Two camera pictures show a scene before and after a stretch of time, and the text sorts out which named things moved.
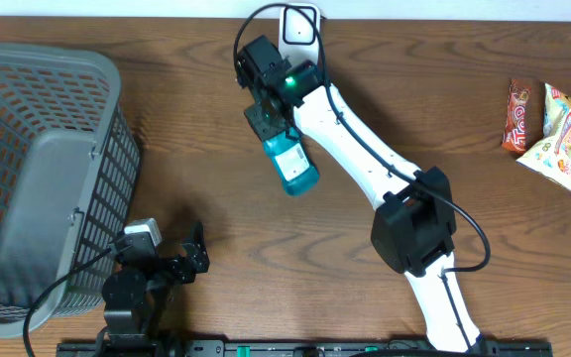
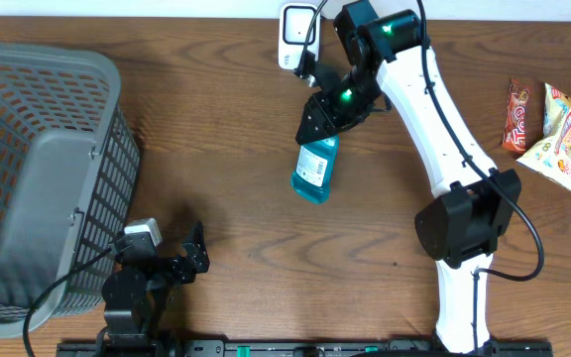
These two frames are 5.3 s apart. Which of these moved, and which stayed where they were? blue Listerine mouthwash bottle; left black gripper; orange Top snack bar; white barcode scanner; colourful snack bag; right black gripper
Moved: blue Listerine mouthwash bottle; right black gripper
Stayed: white barcode scanner; colourful snack bag; orange Top snack bar; left black gripper
